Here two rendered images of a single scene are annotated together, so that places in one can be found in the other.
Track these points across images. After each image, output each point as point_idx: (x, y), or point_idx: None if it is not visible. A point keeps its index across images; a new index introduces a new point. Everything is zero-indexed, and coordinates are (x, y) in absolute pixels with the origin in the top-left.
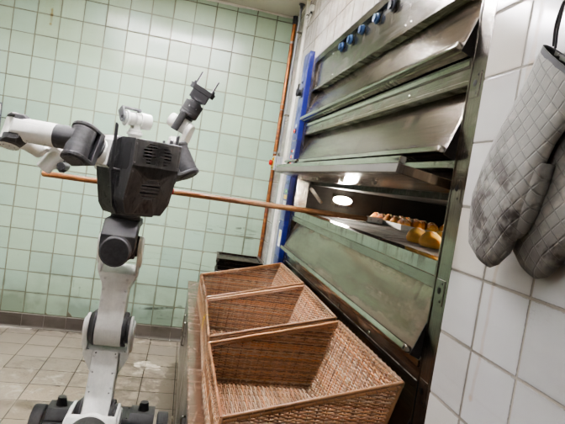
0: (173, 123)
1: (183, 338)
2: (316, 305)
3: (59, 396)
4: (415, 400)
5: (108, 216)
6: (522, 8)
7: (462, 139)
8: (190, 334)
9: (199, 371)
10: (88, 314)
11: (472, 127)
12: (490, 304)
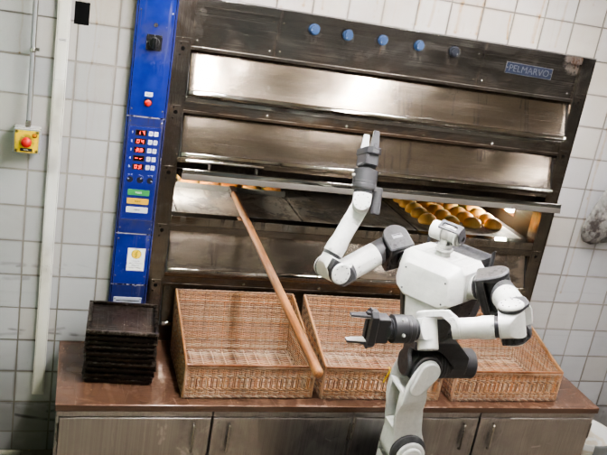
0: (379, 208)
1: (192, 451)
2: (363, 303)
3: None
4: None
5: (443, 343)
6: (595, 132)
7: (552, 183)
8: (339, 404)
9: (427, 402)
10: (417, 444)
11: (560, 179)
12: (573, 255)
